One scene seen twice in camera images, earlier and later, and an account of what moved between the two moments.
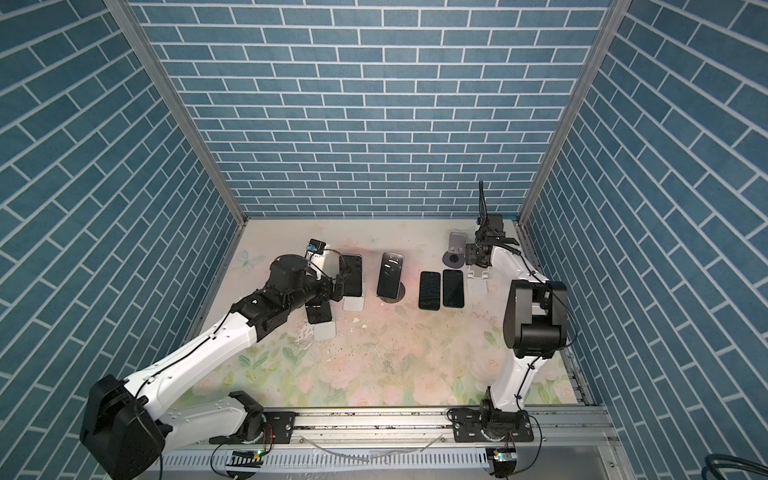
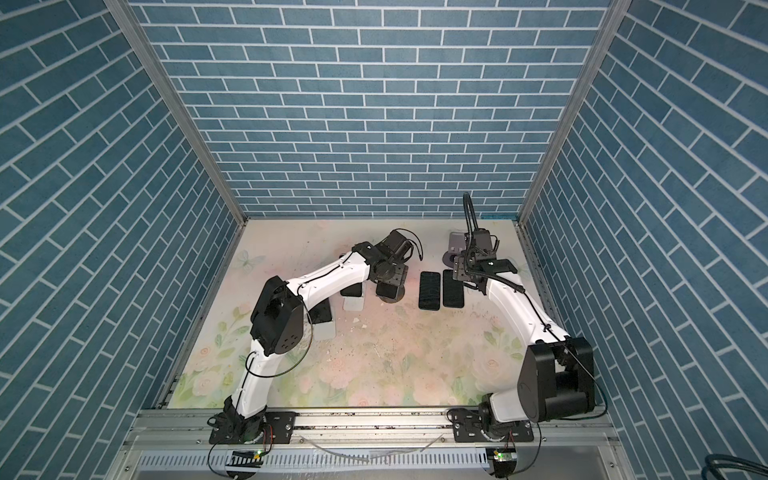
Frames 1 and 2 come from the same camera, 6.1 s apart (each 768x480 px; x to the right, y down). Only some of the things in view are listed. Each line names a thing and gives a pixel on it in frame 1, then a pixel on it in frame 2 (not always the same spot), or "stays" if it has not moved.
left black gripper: (326, 294) -> (400, 276)
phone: (429, 291) stays
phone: (319, 312) stays
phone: (452, 288) stays
